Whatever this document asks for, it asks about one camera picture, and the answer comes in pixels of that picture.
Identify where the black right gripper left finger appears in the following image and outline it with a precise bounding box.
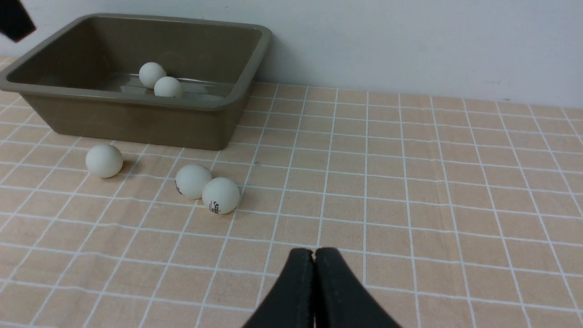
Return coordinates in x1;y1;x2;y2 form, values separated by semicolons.
244;248;314;328

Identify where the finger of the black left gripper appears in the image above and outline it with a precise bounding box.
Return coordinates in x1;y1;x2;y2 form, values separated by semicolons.
0;0;37;43

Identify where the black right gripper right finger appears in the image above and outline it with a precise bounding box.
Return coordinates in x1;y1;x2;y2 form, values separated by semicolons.
314;247;400;328

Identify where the plain white ball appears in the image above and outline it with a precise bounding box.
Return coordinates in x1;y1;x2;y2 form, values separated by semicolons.
85;144;123;178

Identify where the olive green plastic bin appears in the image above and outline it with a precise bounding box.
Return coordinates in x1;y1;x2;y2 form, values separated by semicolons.
1;13;273;151

